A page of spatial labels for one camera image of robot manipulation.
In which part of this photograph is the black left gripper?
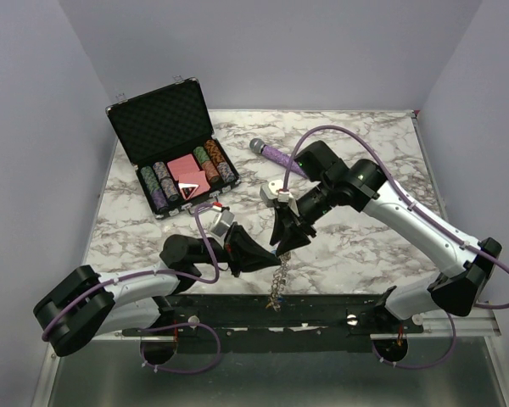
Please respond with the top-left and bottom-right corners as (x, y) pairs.
(196, 221), (281, 278)

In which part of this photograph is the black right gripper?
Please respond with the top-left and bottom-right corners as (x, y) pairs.
(268, 180), (336, 257)

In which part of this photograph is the round metal key ring disc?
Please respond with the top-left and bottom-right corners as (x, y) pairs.
(266, 252), (292, 312)

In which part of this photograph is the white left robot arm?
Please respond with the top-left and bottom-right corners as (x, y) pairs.
(33, 223), (281, 356)

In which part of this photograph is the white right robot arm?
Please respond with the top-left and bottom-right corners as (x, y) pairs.
(260, 141), (501, 332)

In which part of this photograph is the all in triangle button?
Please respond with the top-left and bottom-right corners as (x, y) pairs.
(178, 182), (199, 200)

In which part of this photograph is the purple glitter microphone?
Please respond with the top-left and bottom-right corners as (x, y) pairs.
(249, 138), (290, 168)

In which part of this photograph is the red playing card deck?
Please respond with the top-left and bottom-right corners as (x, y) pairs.
(166, 153), (210, 199)

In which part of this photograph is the black poker chip case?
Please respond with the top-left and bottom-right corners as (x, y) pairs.
(106, 77), (241, 220)

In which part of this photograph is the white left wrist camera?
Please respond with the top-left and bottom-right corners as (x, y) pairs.
(210, 203), (235, 241)

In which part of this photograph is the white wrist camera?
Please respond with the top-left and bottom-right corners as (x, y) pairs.
(260, 180), (299, 215)
(210, 203), (235, 241)

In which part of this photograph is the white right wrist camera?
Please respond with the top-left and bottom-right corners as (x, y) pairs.
(260, 180), (299, 215)

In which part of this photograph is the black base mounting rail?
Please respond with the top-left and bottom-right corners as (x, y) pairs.
(123, 293), (423, 363)

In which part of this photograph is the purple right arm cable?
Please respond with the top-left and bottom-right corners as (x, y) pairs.
(282, 125), (509, 371)

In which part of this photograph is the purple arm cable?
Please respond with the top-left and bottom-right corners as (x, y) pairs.
(282, 125), (509, 371)
(41, 202), (221, 376)

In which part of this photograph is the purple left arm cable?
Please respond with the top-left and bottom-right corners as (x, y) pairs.
(41, 202), (221, 376)

